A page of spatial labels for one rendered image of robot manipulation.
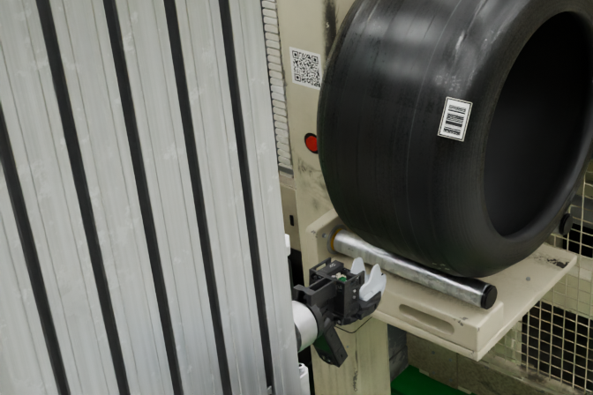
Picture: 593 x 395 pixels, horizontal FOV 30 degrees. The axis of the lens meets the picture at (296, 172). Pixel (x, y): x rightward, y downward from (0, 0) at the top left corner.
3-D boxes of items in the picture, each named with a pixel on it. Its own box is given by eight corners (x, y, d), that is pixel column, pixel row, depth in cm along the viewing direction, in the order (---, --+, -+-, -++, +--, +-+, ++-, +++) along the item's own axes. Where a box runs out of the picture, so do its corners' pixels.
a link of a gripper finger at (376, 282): (400, 256, 180) (365, 278, 173) (398, 287, 182) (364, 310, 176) (384, 249, 181) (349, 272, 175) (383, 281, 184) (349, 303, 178)
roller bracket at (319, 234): (308, 270, 215) (304, 227, 210) (424, 181, 240) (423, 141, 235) (321, 275, 213) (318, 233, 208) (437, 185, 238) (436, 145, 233)
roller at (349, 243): (334, 224, 213) (345, 232, 217) (325, 244, 212) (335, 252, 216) (492, 282, 193) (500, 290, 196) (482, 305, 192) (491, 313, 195)
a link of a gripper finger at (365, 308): (388, 294, 177) (355, 316, 171) (387, 301, 178) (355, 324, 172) (364, 284, 180) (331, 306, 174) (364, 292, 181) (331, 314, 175)
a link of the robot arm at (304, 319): (301, 363, 164) (260, 344, 169) (321, 350, 168) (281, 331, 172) (301, 320, 161) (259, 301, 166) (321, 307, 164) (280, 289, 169)
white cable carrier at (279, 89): (279, 175, 227) (256, -49, 204) (295, 164, 231) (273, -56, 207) (296, 180, 225) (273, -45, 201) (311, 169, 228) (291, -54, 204)
